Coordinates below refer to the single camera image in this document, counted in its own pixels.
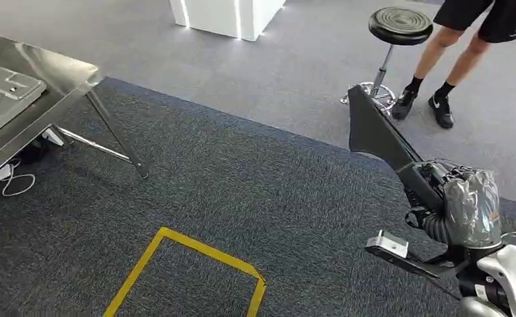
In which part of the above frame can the yellow floor tape square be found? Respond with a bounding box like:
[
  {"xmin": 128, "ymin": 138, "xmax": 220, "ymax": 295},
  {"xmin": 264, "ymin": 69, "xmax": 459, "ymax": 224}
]
[{"xmin": 103, "ymin": 226, "xmax": 268, "ymax": 317}]

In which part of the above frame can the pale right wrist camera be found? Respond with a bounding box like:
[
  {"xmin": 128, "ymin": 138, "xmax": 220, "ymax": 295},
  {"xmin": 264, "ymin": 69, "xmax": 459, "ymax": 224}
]
[{"xmin": 365, "ymin": 230, "xmax": 443, "ymax": 279}]

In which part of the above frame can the steel work table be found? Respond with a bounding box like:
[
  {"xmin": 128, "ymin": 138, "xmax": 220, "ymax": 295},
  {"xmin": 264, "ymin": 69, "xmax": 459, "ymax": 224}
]
[{"xmin": 0, "ymin": 30, "xmax": 150, "ymax": 190}]

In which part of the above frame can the grey metal tray part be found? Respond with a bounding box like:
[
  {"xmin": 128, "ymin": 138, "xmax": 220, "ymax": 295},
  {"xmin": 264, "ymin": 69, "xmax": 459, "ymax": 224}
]
[{"xmin": 0, "ymin": 52, "xmax": 48, "ymax": 145}]

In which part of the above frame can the white plastic block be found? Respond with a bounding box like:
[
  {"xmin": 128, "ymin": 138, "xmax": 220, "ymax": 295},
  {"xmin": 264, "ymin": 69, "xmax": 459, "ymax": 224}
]
[{"xmin": 40, "ymin": 127, "xmax": 65, "ymax": 147}]

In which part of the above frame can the white display pedestal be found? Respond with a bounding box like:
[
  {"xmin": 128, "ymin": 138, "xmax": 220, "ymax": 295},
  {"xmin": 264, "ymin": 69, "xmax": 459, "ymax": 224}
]
[{"xmin": 168, "ymin": 0, "xmax": 287, "ymax": 42}]

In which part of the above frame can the black round stool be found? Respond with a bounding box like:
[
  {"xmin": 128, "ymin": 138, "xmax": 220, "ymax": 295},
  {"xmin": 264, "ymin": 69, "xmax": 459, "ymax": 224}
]
[{"xmin": 340, "ymin": 6, "xmax": 435, "ymax": 119}]

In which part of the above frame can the black plastic panel part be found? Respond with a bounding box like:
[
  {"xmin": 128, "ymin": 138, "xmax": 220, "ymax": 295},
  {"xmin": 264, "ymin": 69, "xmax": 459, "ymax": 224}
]
[{"xmin": 347, "ymin": 84, "xmax": 445, "ymax": 213}]

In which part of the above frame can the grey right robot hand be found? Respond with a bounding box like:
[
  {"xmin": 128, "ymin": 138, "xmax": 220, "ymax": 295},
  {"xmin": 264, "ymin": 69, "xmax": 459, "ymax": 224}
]
[{"xmin": 417, "ymin": 160, "xmax": 503, "ymax": 250}]

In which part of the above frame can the white cable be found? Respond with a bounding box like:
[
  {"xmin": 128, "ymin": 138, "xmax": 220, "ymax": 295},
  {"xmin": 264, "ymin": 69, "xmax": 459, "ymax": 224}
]
[{"xmin": 1, "ymin": 159, "xmax": 36, "ymax": 197}]

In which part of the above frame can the person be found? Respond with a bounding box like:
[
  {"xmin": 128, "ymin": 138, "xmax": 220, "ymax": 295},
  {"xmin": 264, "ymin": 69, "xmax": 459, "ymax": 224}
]
[{"xmin": 390, "ymin": 0, "xmax": 516, "ymax": 130}]

